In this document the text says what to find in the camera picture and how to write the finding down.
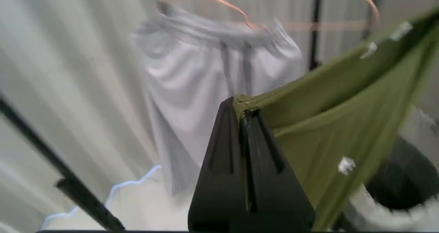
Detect pale grey shorts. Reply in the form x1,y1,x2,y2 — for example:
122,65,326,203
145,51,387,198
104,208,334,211
130,0,307,200

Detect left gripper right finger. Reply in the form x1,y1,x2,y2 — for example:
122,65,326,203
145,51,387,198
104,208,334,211
239,108,316,232

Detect white laundry basket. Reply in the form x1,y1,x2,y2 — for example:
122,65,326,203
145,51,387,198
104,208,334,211
337,106,439,232

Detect white curtain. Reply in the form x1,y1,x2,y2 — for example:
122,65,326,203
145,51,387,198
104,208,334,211
0,0,439,232

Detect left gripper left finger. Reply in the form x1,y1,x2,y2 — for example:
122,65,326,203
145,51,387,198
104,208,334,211
187,96,250,232

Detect black clothes rack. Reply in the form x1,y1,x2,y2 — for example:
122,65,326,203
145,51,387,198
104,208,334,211
0,0,325,232

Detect pink clothes hanger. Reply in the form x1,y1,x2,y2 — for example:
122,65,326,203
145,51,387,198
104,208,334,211
192,0,260,32
253,0,381,34

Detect green shirt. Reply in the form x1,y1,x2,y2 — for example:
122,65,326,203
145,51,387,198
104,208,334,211
233,5,439,232

